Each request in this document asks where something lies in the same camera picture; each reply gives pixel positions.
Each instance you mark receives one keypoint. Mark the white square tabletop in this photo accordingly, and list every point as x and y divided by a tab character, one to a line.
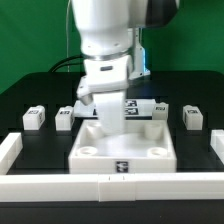
144	147

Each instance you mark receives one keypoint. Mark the white marker base plate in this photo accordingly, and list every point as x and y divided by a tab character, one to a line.
133	108

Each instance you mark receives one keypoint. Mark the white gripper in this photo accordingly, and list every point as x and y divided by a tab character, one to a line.
107	76

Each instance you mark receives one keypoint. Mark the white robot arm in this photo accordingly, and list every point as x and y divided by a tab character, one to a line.
106	28

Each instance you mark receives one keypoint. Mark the white obstacle fence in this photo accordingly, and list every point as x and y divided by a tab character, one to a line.
102	188

